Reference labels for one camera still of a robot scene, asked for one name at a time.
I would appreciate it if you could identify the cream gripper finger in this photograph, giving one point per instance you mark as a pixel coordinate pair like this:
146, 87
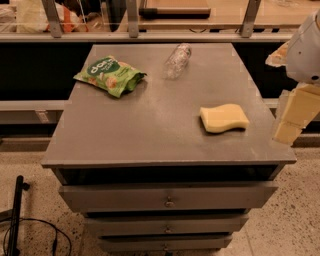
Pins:
279, 57
295, 110

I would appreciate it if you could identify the clear plastic water bottle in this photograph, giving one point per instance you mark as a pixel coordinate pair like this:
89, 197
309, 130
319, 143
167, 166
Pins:
177, 61

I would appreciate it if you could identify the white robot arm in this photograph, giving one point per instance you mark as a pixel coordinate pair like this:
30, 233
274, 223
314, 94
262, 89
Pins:
301, 58

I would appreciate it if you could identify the yellow sponge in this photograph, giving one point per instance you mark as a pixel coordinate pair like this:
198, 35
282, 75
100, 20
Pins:
223, 118

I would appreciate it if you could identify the wooden board with black bar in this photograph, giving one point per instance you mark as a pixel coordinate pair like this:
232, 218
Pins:
152, 9

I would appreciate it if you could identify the grey metal railing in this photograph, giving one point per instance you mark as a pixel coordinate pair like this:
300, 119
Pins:
231, 21

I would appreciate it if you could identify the green snack bag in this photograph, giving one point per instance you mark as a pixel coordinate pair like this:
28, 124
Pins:
111, 75

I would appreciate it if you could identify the grey drawer cabinet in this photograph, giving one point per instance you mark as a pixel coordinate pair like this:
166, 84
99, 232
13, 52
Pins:
155, 133

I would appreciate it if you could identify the middle grey drawer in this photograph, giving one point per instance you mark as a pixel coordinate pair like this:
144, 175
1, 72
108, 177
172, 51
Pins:
161, 225

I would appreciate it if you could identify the grey drawer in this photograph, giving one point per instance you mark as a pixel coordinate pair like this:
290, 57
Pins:
167, 196
170, 243
161, 225

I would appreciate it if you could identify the bottom grey drawer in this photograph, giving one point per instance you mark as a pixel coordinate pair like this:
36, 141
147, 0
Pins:
170, 243

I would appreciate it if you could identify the top grey drawer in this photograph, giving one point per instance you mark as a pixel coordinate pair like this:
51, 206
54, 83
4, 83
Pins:
167, 196

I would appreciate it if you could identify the white and orange bag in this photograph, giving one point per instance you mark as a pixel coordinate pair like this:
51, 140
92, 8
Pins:
31, 17

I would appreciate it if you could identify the black stand pole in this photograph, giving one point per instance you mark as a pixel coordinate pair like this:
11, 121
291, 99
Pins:
20, 186

